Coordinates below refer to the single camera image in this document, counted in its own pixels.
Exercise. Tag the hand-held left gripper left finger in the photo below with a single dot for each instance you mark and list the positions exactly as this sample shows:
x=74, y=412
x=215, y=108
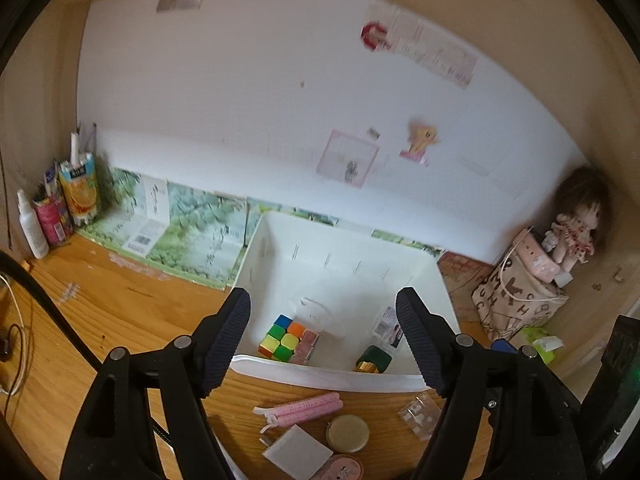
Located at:
x=227, y=340

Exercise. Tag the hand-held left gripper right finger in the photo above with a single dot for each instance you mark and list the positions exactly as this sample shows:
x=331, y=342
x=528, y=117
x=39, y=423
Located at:
x=420, y=340

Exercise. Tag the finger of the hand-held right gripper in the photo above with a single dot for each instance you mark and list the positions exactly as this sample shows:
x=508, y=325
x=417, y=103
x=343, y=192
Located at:
x=502, y=346

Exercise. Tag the colourful puzzle cube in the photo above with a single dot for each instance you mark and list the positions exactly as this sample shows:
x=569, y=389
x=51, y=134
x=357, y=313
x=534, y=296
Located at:
x=280, y=340

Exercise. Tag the clear plastic box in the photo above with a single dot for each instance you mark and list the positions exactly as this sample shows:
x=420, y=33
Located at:
x=417, y=415

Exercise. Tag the white plastic bin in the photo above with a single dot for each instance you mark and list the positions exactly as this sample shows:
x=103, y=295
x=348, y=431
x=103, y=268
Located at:
x=340, y=290

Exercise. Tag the white power adapter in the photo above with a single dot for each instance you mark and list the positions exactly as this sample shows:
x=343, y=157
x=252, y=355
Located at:
x=297, y=452

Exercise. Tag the pink correction tape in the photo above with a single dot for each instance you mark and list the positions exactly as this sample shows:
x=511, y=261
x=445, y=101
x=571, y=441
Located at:
x=340, y=470

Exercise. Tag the green tissue pack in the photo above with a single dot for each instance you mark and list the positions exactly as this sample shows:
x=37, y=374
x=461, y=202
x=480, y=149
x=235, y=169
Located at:
x=537, y=345

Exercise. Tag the printed canvas bag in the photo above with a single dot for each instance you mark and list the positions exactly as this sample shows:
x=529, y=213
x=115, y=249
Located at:
x=510, y=305

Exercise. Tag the brown print board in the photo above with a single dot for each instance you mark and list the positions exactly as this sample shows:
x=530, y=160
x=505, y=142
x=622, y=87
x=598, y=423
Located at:
x=465, y=280

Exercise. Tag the white charger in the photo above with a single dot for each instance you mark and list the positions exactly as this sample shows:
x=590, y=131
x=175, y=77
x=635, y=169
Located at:
x=562, y=278

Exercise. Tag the pink round box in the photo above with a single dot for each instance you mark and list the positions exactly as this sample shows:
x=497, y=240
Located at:
x=537, y=260

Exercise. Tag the leaf print board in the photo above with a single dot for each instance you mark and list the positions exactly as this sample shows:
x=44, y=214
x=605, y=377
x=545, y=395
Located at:
x=200, y=245
x=310, y=216

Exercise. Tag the pink hair roller clip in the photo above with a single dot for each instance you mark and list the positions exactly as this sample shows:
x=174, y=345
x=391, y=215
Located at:
x=305, y=407

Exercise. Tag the gold round compact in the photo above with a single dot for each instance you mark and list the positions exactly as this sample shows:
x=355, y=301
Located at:
x=347, y=434

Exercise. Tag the brown-haired doll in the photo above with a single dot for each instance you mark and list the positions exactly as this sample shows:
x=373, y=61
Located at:
x=575, y=230

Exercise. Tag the leaf print box white label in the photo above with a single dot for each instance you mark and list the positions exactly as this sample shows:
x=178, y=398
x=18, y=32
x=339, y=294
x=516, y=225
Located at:
x=130, y=215

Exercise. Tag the pink square sticker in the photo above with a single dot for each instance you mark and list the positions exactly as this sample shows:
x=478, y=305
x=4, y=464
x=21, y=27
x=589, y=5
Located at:
x=347, y=157

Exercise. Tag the yellow pony sticker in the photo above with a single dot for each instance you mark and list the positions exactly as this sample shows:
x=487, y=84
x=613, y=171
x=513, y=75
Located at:
x=420, y=140

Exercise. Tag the orange juice carton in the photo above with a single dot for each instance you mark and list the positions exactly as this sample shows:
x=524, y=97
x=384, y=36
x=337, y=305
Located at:
x=80, y=192

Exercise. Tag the pink can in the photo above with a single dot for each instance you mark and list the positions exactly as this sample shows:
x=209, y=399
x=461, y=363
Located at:
x=52, y=222

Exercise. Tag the small grey sticker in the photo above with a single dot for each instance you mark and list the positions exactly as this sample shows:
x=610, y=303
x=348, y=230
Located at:
x=374, y=133

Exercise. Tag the white spray bottle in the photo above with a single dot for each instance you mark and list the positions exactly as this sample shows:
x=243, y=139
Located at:
x=32, y=230

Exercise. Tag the white tube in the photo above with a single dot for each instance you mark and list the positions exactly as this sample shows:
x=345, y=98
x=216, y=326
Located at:
x=75, y=147

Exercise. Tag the paper note strip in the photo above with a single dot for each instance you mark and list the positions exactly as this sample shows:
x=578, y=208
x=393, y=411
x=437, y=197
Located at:
x=435, y=50

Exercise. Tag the wooden shelf unit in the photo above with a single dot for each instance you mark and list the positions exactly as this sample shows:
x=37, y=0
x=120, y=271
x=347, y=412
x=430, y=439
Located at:
x=40, y=85

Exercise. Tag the red wall sticker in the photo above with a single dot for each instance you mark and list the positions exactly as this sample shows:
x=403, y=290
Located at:
x=375, y=35

